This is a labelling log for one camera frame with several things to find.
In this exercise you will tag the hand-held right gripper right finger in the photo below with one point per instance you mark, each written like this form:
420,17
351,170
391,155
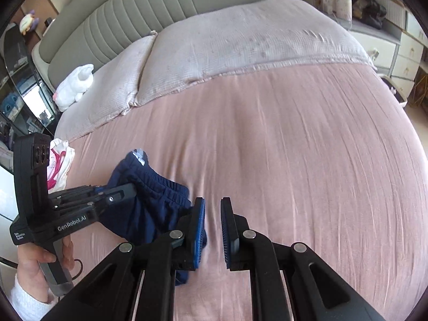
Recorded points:
225,234

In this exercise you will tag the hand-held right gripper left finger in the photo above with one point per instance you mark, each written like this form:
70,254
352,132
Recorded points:
200,230

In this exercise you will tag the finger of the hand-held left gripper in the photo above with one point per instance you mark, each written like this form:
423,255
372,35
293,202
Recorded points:
77,190
120,194

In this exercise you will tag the navy striped shorts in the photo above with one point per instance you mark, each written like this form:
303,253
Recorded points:
150,207

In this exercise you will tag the person's left forearm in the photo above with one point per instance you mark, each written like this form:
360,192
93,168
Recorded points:
26,302

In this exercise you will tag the pile of clothes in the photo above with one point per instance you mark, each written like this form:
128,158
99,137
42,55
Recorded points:
68,164

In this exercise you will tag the person's left hand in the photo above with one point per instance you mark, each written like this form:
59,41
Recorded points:
28,267

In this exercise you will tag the magenta garment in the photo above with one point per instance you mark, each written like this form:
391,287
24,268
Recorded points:
52,182

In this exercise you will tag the blue plush toy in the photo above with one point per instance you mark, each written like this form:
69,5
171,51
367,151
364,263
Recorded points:
10,104

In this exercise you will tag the pink sheeted bed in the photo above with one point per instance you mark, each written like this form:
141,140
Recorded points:
301,157

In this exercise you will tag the pale grey pillow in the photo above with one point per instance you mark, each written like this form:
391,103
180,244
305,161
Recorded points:
250,40
113,83

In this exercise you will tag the purple and white plush toy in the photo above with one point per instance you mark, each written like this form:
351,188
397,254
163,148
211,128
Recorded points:
28,21

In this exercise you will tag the grey padded headboard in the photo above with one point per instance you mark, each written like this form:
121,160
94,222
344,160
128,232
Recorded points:
133,10

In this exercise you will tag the white storage bin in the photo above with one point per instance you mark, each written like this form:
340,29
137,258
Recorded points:
396,92

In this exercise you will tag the white nightstand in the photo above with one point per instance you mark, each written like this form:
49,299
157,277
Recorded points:
378,45

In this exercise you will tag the pink and white water bottle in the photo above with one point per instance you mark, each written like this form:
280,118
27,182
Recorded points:
341,5

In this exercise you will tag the white dressing table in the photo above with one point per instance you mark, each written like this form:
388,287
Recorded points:
411,50

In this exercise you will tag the black bag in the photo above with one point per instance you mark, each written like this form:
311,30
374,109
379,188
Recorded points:
369,8

